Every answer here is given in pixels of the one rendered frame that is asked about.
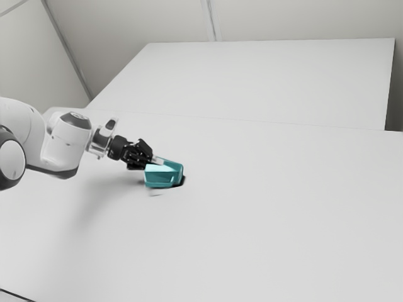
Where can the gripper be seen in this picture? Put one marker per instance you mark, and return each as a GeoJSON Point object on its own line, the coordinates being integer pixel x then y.
{"type": "Point", "coordinates": [121, 149]}

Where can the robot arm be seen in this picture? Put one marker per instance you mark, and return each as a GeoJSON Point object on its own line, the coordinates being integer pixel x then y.
{"type": "Point", "coordinates": [60, 141]}

